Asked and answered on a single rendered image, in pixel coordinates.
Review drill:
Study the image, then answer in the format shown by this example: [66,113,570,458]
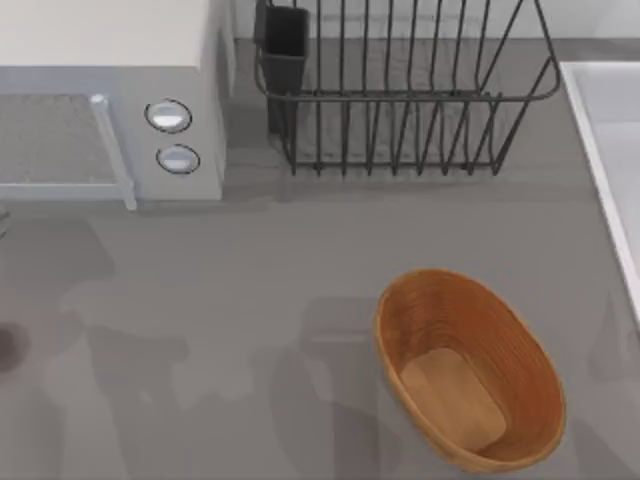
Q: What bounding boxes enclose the black cutlery holder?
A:
[253,0,311,135]

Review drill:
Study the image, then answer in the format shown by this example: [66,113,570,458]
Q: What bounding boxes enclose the dark wire dish rack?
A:
[252,0,561,178]

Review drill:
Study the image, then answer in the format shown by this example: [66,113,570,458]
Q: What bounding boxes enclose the round silver microwave knob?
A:
[155,143,202,176]
[143,98,194,135]

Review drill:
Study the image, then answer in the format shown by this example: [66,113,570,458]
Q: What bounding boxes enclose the microwave oven door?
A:
[0,93,137,211]

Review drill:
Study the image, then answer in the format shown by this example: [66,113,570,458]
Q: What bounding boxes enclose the brown oval wicker basket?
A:
[372,268,567,475]

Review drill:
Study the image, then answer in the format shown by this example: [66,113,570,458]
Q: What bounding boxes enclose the microwave door handle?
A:
[89,93,138,212]

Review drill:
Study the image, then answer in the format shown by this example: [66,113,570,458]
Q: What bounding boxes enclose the pale microwave oven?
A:
[0,0,238,212]

